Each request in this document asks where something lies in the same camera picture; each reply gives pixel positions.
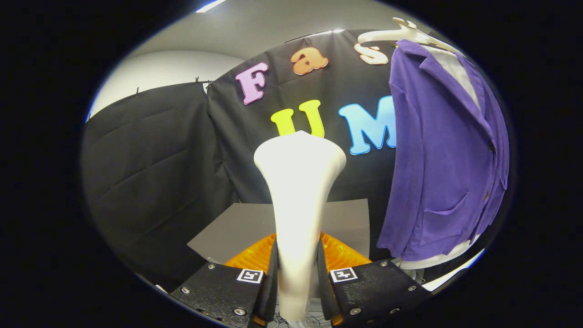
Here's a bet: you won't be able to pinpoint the white mannequin torso on stand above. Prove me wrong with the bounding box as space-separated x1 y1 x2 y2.
393 45 483 281

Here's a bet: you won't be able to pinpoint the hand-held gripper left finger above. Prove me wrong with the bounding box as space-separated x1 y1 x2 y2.
169 233 279 328

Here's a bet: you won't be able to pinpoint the white flat board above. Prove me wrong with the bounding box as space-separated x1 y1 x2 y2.
421 248 486 292

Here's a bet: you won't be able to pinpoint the black backdrop cloth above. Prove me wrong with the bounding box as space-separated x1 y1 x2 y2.
82 28 492 292

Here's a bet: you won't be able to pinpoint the grey drawer cabinet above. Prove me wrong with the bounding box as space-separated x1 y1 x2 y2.
187 199 370 266

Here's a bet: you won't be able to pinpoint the thin floor cables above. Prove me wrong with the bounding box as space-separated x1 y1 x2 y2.
273 310 329 328

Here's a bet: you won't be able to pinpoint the white clothes hanger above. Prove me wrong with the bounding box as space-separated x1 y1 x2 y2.
354 17 463 57

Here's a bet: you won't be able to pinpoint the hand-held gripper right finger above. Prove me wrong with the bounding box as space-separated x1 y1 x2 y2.
317 232 431 328

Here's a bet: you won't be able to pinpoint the purple corduroy jacket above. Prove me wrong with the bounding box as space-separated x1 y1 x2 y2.
377 39 510 262

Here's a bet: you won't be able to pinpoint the white garment steamer head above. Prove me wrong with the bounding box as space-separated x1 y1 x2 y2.
253 130 347 325

